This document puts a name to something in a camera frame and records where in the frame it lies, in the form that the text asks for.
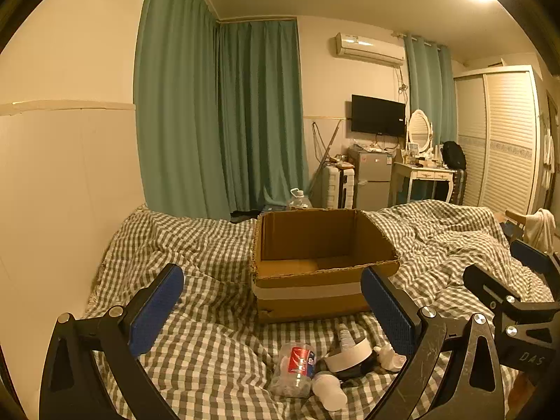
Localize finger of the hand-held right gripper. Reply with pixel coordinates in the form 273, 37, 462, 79
463, 263, 526, 316
510, 238, 560, 278

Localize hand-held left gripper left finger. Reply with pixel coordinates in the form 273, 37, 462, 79
39, 263, 185, 420

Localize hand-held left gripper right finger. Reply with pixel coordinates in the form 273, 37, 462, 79
359, 265, 519, 420

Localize white tissue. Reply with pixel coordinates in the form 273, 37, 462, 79
372, 343, 407, 370

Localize small white cap bottle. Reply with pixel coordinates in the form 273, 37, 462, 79
335, 324, 357, 353

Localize white tape roll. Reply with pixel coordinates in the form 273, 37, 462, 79
316, 337, 377, 381

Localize brown cardboard box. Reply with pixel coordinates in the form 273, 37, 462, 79
250, 209, 401, 324

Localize white plastic bottle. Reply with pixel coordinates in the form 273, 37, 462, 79
311, 370, 348, 412

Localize crushed red label plastic bottle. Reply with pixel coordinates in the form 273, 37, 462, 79
267, 343, 316, 399

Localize white towel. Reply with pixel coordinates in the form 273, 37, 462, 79
523, 209, 557, 250

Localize wooden chair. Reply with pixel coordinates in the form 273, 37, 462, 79
503, 209, 558, 250

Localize green checkered blanket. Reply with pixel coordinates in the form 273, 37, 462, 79
85, 199, 560, 420

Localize dark suitcase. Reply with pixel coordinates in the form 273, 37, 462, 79
450, 168, 469, 205

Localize white hanging garment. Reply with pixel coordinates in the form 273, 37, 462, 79
540, 114, 556, 193

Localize white louvered wardrobe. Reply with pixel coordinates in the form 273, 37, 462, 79
453, 65, 547, 215

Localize white dressing table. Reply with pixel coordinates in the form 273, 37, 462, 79
389, 160, 456, 206

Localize black backpack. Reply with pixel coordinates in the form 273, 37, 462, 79
440, 141, 468, 171

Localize small silver fridge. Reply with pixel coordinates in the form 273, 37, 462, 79
348, 146, 394, 211

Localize white ribbed suitcase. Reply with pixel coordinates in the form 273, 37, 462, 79
321, 164, 356, 211

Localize large clear water jug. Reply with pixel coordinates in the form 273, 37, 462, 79
286, 188, 313, 211

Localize oval white vanity mirror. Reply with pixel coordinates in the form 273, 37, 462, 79
408, 109, 434, 156

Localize leaning mop sticks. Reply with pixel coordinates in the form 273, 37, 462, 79
308, 118, 344, 193

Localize narrow green curtain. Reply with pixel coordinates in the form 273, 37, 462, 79
402, 33, 459, 145

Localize wide green curtain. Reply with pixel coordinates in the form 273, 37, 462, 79
133, 0, 307, 219

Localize white air conditioner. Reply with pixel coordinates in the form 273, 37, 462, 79
335, 32, 407, 68

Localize black wall television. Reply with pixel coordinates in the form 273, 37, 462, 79
350, 94, 407, 137

